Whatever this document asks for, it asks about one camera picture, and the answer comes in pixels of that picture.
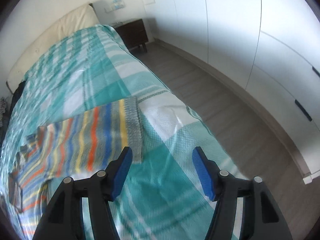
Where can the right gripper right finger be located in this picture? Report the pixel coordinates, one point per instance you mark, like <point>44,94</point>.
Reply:
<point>261,215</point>

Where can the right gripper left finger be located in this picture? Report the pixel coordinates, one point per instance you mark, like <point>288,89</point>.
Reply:
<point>63,218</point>

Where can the striped knit sweater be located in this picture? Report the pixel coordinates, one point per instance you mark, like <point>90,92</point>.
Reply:
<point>84,143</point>

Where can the teal plaid bedspread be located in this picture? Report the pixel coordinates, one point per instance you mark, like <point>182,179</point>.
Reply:
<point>84,100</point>

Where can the dark garment on bed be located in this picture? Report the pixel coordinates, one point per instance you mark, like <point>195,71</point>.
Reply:
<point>17,94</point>

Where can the white wardrobe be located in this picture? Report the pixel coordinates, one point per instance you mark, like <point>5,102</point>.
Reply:
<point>265,50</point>

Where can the dark wooden nightstand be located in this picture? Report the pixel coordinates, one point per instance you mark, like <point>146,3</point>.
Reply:
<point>132,33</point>

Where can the cream padded headboard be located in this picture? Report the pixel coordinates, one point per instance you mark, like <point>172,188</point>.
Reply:
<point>77,19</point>

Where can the wall socket panel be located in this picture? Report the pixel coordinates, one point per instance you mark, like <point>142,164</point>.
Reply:
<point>115,5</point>

